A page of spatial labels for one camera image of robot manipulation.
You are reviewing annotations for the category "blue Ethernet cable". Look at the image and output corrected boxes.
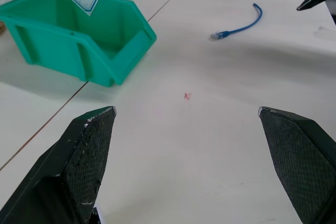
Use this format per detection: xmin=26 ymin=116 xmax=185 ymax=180
xmin=210 ymin=3 xmax=263 ymax=41

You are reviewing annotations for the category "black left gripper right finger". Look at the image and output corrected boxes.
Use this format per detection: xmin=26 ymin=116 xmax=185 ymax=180
xmin=258 ymin=106 xmax=336 ymax=224

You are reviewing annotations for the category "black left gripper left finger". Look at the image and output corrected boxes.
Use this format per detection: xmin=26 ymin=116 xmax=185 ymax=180
xmin=0 ymin=105 xmax=118 ymax=224

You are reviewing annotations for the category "green plastic storage bin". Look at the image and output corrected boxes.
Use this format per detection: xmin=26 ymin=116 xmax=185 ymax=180
xmin=0 ymin=0 xmax=158 ymax=88

